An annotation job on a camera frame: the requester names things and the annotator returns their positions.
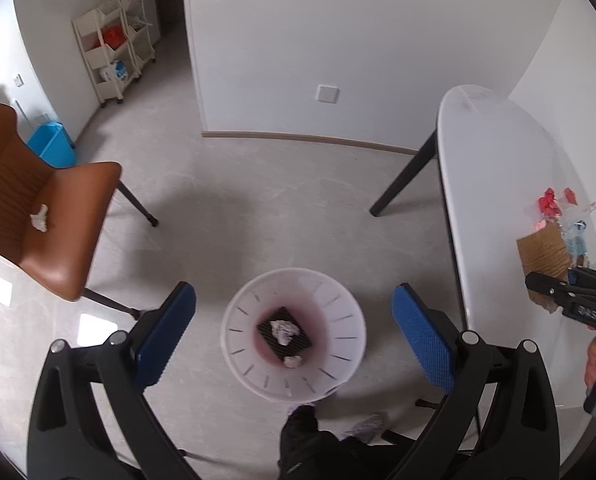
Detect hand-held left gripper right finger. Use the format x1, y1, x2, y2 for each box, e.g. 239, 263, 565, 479
383, 282, 561, 480

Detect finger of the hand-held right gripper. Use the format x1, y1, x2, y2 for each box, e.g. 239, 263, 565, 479
524, 267, 596, 307

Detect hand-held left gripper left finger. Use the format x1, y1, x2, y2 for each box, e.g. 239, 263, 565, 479
26, 281, 203, 480

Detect white plastic waste bin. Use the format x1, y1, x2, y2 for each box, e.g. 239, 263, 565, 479
221, 268, 367, 405

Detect brown cardboard piece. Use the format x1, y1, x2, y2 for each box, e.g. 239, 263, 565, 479
516, 222, 571, 281

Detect clear plastic wrapper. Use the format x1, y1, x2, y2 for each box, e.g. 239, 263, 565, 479
560, 220, 589, 261

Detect black woven square pad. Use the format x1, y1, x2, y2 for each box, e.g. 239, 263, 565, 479
256, 306, 313, 360

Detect white table with black legs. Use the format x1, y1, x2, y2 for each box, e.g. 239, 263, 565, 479
369, 85, 596, 456

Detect person's black trousers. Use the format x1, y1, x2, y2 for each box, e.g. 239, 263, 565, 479
278, 412, 419, 480

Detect brown leather chair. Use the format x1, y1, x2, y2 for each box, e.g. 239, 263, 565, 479
0, 103, 159, 321

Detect blue plastic bin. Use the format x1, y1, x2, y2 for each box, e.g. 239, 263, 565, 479
26, 121, 77, 169

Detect white bag with blue print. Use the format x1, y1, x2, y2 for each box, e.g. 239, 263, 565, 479
100, 60, 130, 85

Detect cream storage cart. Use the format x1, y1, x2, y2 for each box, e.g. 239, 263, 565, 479
72, 2, 128, 107
120, 0, 157, 81

